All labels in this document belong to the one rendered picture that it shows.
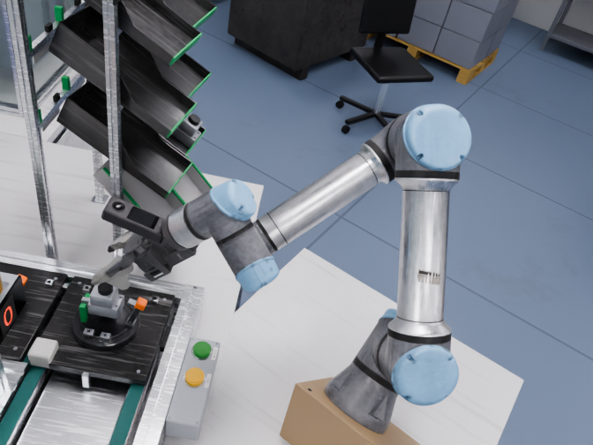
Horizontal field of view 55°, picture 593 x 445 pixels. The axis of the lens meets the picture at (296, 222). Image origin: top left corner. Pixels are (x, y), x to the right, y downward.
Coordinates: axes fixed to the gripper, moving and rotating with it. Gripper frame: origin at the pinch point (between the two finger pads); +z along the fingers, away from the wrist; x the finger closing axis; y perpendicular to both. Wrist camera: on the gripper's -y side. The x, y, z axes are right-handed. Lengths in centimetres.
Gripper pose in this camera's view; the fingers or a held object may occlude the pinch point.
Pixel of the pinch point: (101, 262)
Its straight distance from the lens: 119.2
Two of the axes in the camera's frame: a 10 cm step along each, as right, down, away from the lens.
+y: 5.8, 6.5, 4.8
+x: 0.9, -6.4, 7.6
